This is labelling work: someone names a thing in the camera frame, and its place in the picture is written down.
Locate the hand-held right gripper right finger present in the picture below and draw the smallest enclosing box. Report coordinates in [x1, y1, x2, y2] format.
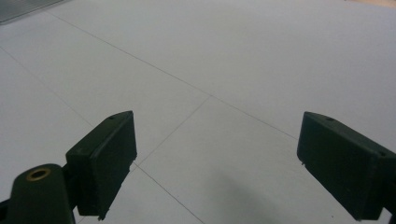
[296, 110, 396, 222]

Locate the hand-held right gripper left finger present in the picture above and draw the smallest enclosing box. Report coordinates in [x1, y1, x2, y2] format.
[64, 110, 138, 221]

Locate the white table board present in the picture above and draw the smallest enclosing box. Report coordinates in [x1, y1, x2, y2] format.
[0, 0, 396, 224]

